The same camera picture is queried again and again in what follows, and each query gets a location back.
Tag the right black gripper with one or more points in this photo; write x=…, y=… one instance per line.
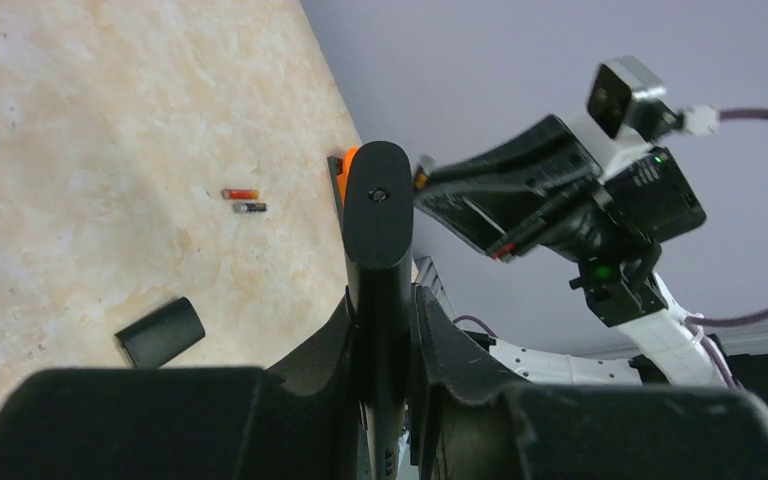
x=547, y=187

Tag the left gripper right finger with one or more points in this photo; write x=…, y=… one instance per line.
x=474, y=418

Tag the black battery cover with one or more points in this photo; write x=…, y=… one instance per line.
x=160, y=336

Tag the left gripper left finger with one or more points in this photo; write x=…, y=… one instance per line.
x=294, y=420

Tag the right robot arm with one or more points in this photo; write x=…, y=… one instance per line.
x=656, y=204

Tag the orange tape roll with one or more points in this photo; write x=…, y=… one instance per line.
x=345, y=167

